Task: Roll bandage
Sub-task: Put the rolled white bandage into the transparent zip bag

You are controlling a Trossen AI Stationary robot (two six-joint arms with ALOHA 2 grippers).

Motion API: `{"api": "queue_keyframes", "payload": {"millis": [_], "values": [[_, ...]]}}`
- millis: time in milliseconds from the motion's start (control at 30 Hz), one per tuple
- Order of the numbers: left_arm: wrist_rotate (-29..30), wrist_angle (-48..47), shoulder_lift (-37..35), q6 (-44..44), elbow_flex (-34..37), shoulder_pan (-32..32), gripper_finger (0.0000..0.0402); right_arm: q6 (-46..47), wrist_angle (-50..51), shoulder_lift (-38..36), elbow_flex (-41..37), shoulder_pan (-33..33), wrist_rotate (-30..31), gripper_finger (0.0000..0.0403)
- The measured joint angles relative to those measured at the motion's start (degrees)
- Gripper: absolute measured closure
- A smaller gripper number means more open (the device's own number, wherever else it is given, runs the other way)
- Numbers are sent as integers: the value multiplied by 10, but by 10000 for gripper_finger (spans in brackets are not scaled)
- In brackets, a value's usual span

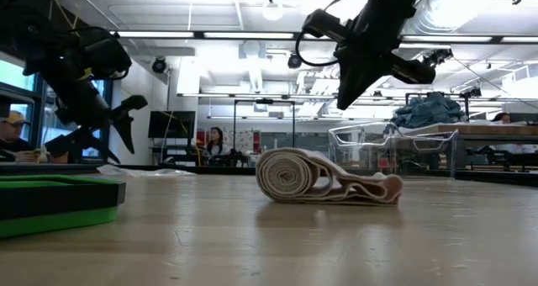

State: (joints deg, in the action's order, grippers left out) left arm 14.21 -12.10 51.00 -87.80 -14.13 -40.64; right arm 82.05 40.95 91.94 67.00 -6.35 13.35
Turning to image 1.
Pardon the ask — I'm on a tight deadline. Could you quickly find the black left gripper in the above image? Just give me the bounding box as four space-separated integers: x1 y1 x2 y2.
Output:
45 71 148 164

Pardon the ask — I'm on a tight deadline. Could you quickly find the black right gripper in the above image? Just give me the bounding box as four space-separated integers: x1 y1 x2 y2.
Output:
335 23 436 110

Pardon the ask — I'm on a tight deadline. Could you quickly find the clear plastic bag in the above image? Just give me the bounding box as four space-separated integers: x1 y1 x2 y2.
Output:
96 164 198 179

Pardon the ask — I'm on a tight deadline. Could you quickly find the black monitor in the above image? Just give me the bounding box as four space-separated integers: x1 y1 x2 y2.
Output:
147 110 197 140

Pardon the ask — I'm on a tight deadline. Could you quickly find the blue cloth pile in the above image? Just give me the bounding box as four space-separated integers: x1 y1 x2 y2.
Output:
390 91 466 130

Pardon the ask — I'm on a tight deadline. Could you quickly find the green black square tray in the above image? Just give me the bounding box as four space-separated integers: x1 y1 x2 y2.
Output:
0 175 127 240

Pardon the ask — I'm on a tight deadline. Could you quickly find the round ceiling light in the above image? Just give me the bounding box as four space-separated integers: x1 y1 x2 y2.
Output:
261 0 285 22

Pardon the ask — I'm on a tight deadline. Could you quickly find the clear plastic bin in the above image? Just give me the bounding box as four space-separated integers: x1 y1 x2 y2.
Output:
328 121 459 180

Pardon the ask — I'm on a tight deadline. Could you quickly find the ceiling light strip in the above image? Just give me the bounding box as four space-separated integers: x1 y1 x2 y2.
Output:
117 30 538 44

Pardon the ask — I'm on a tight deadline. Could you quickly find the wooden workbench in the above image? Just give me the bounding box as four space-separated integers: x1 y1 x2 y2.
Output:
398 124 538 172

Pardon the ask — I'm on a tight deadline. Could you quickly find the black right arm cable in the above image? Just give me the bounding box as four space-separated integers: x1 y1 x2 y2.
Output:
294 0 351 67

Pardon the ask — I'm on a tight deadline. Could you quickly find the black metal table frame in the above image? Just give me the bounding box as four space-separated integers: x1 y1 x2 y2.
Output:
0 162 538 187

